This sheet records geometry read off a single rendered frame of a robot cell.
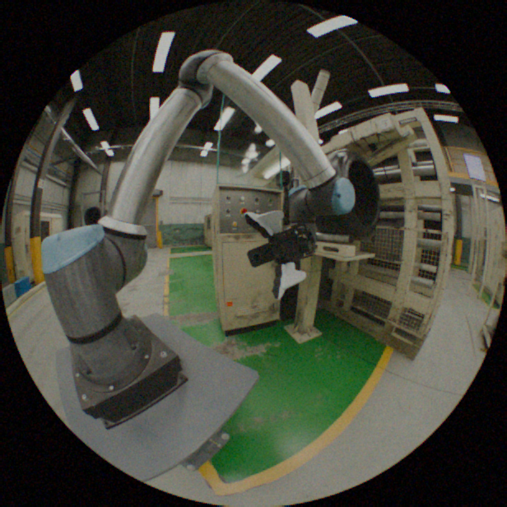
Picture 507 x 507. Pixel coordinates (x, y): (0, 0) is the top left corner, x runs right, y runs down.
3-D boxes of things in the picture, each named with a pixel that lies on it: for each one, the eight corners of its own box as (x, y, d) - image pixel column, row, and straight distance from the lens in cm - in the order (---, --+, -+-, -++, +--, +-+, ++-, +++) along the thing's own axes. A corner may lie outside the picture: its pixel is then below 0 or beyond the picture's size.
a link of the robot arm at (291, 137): (208, 39, 63) (364, 198, 47) (202, 64, 69) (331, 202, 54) (173, 48, 58) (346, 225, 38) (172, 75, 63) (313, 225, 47)
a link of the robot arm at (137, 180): (80, 285, 50) (187, 62, 69) (109, 269, 63) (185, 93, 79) (124, 304, 43) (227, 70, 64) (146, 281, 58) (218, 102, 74)
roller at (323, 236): (305, 238, 104) (306, 231, 104) (310, 238, 107) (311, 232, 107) (349, 243, 81) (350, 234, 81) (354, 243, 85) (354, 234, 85)
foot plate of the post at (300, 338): (283, 327, 154) (283, 324, 151) (304, 320, 167) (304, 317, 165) (299, 344, 138) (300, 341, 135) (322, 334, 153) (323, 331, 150)
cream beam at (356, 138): (332, 151, 147) (330, 137, 154) (348, 160, 165) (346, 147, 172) (396, 127, 125) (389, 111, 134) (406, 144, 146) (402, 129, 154)
